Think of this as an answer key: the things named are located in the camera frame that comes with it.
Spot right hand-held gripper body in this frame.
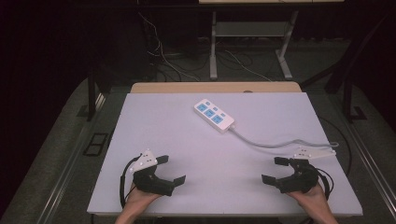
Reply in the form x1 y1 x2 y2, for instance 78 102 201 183
276 146 337 194

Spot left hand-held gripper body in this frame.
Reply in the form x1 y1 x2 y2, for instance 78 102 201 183
129 148 176 197

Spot person's left hand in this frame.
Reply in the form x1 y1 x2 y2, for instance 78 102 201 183
123 182 163 217

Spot person's right hand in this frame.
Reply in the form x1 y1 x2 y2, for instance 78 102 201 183
285 183 330 216

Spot white board table cover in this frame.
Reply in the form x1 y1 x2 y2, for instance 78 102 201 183
87 91 364 217

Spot white power strip blue sockets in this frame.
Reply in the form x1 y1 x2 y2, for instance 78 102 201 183
193 98 236 134

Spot black metal stand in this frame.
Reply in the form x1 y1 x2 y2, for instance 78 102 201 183
341 73 368 123
77 66 108 122

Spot grey power strip cable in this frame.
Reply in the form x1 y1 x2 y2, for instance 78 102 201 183
228 125 340 150

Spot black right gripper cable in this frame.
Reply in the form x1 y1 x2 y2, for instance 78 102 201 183
315 167 334 201

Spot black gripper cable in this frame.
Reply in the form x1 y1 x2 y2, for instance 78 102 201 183
315 167 334 201
119 154 142 209

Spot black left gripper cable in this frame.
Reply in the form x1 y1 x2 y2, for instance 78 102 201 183
119 154 142 209

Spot metal floor rail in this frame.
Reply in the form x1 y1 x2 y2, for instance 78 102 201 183
36 92 107 224
344 119 396 216

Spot white floor cable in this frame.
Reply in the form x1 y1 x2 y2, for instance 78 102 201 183
223 49 274 83
137 11 201 83

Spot grey metal frame table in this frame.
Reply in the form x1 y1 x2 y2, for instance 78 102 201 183
198 0 346 81

